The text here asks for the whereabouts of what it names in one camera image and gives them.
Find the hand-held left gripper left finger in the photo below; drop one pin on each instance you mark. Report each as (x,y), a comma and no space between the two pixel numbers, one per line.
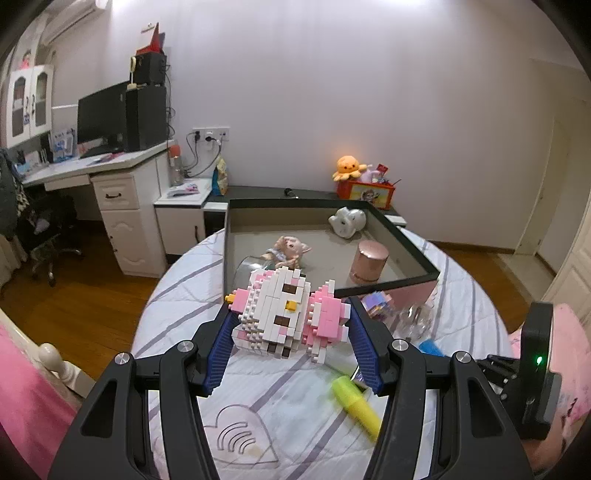
(217,364)

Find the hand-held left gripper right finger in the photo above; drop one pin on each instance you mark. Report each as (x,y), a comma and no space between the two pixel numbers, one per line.
(369,355)

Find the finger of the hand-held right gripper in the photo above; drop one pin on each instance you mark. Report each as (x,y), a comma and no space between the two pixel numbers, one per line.
(501,376)

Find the yellow highlighter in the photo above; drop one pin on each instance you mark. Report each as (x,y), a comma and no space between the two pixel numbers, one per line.
(355,406)

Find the clear glass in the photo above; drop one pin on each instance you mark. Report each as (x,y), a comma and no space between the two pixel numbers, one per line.
(415,321)

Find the small blue box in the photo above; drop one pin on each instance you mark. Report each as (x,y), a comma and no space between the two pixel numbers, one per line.
(431,347)

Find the pink white block cat figure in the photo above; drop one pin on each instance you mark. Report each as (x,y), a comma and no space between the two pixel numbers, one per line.
(277,304)

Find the rose gold lidded jar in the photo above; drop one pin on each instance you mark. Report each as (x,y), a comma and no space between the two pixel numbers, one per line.
(369,261)

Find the teal oval case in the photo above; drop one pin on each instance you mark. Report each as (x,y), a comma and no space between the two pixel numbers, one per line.
(251,272)

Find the pink storage box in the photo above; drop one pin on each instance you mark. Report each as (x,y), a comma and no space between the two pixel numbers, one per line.
(323,240)

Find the small doll figure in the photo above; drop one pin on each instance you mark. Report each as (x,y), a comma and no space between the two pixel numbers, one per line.
(288,249)

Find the white ceramic cat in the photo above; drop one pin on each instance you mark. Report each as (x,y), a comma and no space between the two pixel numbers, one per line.
(346,221)

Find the round table striped cloth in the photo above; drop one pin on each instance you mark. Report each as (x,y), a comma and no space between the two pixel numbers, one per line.
(286,415)

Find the white door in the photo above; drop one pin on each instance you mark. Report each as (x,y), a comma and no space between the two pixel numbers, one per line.
(572,277)

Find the white side table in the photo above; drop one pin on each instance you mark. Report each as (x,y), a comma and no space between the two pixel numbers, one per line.
(180,221)

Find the red printed storage box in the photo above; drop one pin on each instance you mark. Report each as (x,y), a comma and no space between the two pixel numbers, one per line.
(364,196)

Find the white desk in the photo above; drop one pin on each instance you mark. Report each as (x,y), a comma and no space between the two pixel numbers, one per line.
(129,230)

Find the pink packet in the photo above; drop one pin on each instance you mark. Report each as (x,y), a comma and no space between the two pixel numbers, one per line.
(190,189)

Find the low black white cabinet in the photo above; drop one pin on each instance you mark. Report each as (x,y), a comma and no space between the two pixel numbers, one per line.
(258,191)

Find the pink plush toy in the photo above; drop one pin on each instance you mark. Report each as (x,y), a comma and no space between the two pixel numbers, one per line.
(371,175)

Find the red card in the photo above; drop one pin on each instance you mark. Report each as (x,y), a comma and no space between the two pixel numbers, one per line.
(382,169)

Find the yellow blue snack bag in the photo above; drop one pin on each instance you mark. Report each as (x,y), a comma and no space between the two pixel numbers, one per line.
(220,177)

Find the orange octopus plush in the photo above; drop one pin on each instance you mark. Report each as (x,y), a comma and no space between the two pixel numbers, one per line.
(348,167)

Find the pink blanket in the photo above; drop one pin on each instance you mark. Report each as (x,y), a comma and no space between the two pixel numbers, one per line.
(27,406)

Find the orange capped bottle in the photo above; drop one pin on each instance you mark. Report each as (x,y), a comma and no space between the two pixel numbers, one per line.
(175,166)

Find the black office chair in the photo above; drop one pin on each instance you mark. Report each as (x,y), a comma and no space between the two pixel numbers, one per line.
(46,226)

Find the black keyboard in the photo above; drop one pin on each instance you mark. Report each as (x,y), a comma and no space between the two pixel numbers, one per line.
(99,151)

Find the black computer tower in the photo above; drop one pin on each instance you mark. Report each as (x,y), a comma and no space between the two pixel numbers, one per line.
(145,117)

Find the blue white box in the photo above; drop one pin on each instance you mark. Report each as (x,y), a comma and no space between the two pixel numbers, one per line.
(62,145)

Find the grey jacket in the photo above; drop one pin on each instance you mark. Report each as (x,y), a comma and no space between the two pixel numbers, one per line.
(9,189)

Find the black computer monitor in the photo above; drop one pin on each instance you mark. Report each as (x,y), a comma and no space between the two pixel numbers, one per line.
(101,113)

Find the black speaker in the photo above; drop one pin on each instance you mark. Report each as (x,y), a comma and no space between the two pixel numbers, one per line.
(152,69)

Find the small beige desk fan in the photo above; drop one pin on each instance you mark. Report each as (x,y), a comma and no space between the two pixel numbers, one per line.
(133,64)

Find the white hutch cabinet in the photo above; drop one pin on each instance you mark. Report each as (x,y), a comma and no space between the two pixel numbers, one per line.
(30,106)

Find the red paper bag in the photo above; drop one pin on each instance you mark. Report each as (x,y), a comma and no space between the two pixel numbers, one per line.
(154,41)

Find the small pink doll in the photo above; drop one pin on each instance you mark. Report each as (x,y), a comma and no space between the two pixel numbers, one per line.
(27,60)

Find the white air conditioner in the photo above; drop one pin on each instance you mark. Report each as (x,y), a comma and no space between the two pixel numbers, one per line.
(74,21)

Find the white bed frame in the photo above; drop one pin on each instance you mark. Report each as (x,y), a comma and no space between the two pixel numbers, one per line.
(51,355)

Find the white wall socket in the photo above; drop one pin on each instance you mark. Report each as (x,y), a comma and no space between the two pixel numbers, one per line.
(210,133)

